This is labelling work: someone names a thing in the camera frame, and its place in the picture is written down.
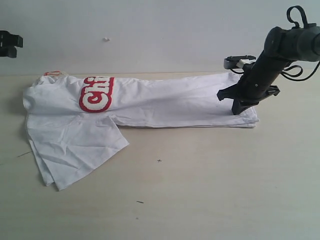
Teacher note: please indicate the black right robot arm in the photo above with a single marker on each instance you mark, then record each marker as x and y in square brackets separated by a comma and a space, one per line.
[281, 49]

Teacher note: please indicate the white t-shirt red lettering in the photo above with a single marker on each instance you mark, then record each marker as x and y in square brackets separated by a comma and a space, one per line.
[73, 124]

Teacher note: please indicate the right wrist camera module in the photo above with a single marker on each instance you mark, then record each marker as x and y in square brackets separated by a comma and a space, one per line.
[238, 62]

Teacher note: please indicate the orange size tag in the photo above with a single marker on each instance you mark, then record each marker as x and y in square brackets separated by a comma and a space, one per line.
[52, 73]

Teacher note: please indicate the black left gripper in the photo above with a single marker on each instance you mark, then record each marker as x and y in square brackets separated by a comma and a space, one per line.
[8, 44]

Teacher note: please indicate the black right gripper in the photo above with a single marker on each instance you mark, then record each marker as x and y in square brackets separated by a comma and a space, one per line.
[259, 74]

